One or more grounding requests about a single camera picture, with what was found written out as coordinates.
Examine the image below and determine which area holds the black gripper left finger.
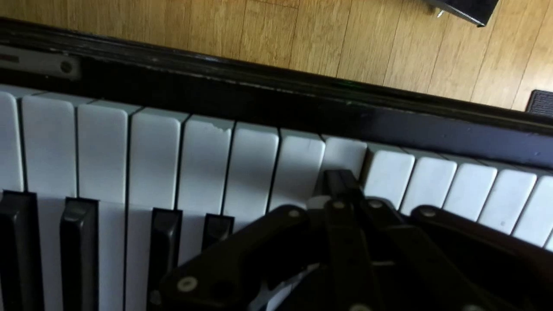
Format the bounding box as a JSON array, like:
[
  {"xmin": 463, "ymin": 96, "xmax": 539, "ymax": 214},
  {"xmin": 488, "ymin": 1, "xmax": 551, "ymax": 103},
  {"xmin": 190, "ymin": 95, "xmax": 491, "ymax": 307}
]
[{"xmin": 159, "ymin": 205, "xmax": 311, "ymax": 311}]

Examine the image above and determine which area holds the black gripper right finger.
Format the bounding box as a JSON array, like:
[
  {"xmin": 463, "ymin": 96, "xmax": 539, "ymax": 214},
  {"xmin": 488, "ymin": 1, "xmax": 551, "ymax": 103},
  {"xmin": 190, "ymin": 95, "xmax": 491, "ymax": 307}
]
[{"xmin": 323, "ymin": 169, "xmax": 553, "ymax": 311}]

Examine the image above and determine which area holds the black digital piano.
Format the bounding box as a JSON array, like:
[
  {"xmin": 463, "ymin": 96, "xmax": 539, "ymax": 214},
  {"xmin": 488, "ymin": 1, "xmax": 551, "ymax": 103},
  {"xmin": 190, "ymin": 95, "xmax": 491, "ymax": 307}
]
[{"xmin": 0, "ymin": 19, "xmax": 553, "ymax": 311}]

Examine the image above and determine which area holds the black table foot bar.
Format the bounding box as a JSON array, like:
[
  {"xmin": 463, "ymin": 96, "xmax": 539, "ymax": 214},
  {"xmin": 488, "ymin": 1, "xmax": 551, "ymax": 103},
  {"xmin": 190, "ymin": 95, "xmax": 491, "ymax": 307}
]
[{"xmin": 425, "ymin": 0, "xmax": 498, "ymax": 27}]

